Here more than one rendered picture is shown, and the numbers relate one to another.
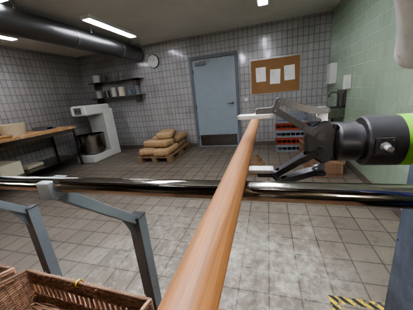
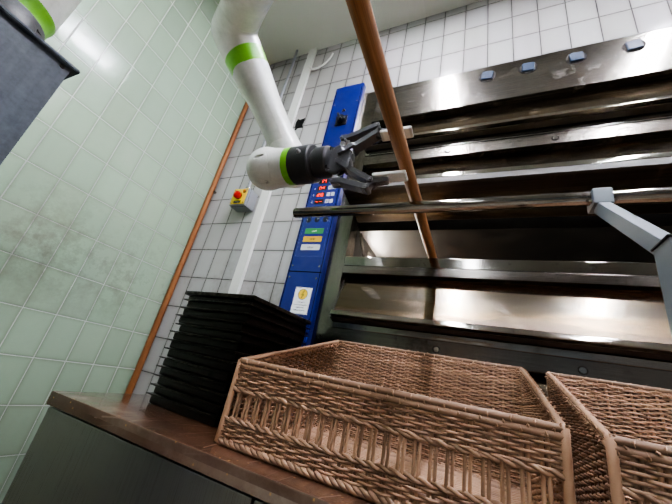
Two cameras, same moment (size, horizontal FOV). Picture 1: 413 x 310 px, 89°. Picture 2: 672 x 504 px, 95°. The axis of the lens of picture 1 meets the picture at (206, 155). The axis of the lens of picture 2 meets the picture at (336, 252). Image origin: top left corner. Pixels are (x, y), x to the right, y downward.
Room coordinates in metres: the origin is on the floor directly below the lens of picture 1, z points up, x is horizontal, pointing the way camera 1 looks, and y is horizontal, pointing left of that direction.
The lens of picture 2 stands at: (0.97, -0.09, 0.73)
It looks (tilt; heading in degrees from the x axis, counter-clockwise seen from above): 22 degrees up; 190
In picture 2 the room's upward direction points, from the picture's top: 12 degrees clockwise
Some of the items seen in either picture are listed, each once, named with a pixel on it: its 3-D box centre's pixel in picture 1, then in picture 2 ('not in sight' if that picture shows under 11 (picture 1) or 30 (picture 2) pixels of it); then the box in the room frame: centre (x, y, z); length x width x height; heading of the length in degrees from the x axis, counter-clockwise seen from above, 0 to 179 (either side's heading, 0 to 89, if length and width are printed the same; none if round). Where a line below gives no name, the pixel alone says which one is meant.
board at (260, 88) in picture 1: (274, 75); not in sight; (4.85, -1.64, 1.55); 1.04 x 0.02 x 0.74; 73
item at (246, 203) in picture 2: not in sight; (243, 200); (-0.29, -0.84, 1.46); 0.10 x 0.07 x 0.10; 73
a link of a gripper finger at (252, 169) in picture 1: (256, 169); (389, 177); (0.44, -0.11, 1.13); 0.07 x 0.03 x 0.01; 73
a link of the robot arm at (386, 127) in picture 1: (375, 141); (307, 165); (0.37, -0.31, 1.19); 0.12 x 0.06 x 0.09; 163
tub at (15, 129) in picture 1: (12, 129); not in sight; (4.07, 3.60, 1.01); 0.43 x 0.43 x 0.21
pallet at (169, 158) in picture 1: (166, 151); not in sight; (4.93, 0.95, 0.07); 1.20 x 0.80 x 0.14; 163
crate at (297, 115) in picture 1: (291, 117); not in sight; (4.36, -1.82, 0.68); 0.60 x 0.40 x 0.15; 73
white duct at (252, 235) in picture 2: not in sight; (262, 203); (-0.29, -0.73, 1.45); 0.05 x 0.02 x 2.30; 73
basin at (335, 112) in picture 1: (328, 118); not in sight; (3.70, -2.20, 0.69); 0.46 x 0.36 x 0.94; 163
